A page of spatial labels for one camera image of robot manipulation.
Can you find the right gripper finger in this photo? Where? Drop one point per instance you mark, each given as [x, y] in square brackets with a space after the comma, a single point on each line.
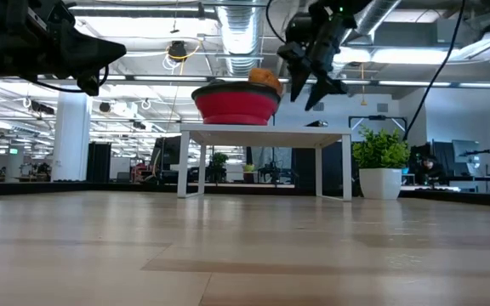
[323, 89]
[300, 76]

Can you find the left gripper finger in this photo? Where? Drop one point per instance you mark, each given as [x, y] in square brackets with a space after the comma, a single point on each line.
[60, 10]
[92, 53]

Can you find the orange lumpy sweet potato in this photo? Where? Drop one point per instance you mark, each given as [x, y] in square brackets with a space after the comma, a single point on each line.
[264, 78]

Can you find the red collapsible bowl grey rim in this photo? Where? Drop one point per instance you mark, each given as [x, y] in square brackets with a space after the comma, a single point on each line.
[236, 108]

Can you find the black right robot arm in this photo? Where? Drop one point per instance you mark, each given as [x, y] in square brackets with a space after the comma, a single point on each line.
[355, 5]

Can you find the small white table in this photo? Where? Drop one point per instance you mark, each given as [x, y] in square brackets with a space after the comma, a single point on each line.
[262, 132]

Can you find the white building column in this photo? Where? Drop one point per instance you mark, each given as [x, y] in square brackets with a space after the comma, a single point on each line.
[71, 136]

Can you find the long ceiling light strip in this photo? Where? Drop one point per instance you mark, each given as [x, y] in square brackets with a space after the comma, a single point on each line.
[411, 83]

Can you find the bright ceiling light panel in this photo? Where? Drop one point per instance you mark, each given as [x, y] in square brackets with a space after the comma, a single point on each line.
[406, 55]

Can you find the green plant white pot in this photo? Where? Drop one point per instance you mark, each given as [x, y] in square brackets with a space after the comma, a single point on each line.
[380, 183]

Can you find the black cabinet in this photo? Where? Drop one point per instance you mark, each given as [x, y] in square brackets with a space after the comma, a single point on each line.
[99, 163]

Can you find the small dark green plant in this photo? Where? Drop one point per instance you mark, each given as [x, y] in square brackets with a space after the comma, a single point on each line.
[218, 161]

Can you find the dark computer monitor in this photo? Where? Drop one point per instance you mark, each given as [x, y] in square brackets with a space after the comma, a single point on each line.
[166, 157]

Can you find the person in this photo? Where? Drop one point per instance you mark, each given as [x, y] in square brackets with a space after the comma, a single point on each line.
[430, 172]

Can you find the grey desk monitor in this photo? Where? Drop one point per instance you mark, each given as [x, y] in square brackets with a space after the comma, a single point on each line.
[466, 153]

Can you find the black whiteboard frame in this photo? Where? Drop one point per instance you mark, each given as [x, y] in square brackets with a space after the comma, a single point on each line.
[377, 117]

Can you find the silver spiral ceiling duct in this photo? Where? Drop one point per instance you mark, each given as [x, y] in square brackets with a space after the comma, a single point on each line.
[241, 38]
[377, 13]

